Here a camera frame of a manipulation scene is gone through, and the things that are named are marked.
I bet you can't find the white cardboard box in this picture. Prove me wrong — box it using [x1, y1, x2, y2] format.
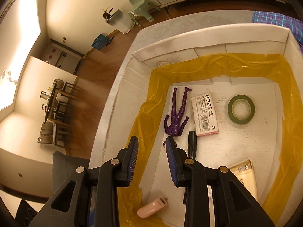
[90, 9, 303, 227]

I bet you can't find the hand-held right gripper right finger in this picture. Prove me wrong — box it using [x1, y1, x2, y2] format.
[165, 137, 276, 227]

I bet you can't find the blue plaid cloth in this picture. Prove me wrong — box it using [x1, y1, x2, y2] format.
[251, 11, 303, 45]

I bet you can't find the dining table with chairs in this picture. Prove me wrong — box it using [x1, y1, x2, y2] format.
[38, 79, 80, 147]

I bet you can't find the yellow plastic film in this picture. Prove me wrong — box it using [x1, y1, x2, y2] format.
[117, 53, 301, 227]

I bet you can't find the white trash bin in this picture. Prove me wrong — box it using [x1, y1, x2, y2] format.
[103, 7, 134, 34]

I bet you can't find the pink stapler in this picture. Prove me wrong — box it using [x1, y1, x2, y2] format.
[137, 197, 169, 218]

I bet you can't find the purple toy figure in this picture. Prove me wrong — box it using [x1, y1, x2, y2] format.
[163, 87, 192, 147]

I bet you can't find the cream printed packet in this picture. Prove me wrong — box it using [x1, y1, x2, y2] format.
[228, 158, 258, 201]

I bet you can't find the blue plastic basket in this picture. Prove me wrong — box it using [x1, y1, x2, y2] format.
[91, 34, 110, 51]

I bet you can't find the green tape roll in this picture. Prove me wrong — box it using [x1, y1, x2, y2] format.
[228, 95, 255, 124]

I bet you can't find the black marker pen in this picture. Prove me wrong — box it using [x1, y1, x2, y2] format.
[183, 131, 198, 204]

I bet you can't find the white staples box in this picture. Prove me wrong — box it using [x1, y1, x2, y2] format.
[191, 92, 219, 137]

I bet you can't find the green plastic chair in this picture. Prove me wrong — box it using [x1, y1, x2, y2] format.
[128, 0, 154, 27]

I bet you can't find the ceiling light panel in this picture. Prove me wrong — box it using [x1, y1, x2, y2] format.
[0, 0, 42, 110]

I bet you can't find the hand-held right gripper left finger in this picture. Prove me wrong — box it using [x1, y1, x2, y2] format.
[30, 136, 139, 227]

